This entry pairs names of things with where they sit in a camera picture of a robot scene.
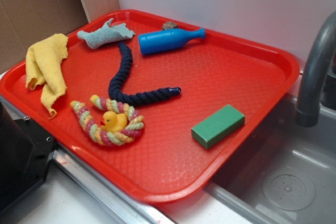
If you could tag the small brown cork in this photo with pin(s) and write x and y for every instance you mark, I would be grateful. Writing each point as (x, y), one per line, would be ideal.
(169, 25)

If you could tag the yellow cloth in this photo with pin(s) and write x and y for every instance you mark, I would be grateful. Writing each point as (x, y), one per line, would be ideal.
(43, 67)

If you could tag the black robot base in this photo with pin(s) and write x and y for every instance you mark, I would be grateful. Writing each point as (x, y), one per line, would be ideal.
(26, 152)

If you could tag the red plastic tray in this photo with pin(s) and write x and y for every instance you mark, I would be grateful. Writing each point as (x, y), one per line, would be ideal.
(164, 163)

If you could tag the light blue cloth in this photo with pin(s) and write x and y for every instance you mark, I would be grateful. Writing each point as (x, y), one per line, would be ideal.
(106, 34)

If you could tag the green rectangular block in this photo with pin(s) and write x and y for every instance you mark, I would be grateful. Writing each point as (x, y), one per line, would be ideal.
(218, 126)

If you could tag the yellow rubber duck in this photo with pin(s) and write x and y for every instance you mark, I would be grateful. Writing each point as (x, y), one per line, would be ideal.
(112, 122)

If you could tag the blue plastic bottle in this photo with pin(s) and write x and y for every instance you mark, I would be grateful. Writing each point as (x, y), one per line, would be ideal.
(166, 40)

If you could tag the brown cardboard panel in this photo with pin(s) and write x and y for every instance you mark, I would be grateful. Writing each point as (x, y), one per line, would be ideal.
(25, 22)

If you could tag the grey plastic sink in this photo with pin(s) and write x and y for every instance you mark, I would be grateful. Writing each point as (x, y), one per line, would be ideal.
(283, 173)

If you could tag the grey faucet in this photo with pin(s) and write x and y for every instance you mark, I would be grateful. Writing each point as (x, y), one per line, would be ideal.
(317, 85)

